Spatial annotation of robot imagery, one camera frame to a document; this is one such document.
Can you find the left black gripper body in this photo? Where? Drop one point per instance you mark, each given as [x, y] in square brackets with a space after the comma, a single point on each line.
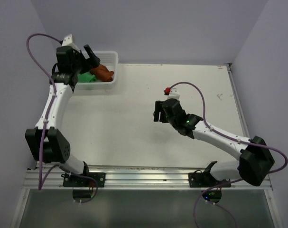
[81, 64]

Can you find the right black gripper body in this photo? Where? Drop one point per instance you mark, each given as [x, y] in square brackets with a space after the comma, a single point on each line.
[170, 121]

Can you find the brown towel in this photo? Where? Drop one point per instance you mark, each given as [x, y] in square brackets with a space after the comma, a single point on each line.
[102, 73]

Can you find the green towel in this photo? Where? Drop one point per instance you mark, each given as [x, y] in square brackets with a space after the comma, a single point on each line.
[86, 78]

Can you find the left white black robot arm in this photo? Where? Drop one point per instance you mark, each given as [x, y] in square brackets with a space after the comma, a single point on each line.
[46, 142]

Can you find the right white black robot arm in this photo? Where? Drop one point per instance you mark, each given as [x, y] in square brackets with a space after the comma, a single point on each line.
[252, 160]

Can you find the white plastic basket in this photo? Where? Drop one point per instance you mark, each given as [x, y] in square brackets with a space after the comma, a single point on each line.
[108, 59]

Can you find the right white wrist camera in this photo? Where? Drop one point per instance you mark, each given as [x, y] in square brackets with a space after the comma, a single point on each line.
[174, 94]

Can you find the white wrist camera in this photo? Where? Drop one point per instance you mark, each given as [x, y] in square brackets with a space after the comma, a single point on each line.
[174, 94]
[68, 41]

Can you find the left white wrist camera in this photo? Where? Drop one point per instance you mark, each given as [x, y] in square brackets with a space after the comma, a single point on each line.
[68, 41]

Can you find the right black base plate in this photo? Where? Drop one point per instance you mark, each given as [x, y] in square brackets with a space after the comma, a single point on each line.
[205, 180]

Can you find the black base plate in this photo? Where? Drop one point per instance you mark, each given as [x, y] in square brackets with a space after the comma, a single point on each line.
[205, 180]
[80, 181]

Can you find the right side aluminium rail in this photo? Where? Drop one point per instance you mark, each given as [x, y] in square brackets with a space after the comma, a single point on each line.
[237, 100]

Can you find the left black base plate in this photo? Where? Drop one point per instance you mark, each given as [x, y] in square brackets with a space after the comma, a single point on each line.
[80, 181]

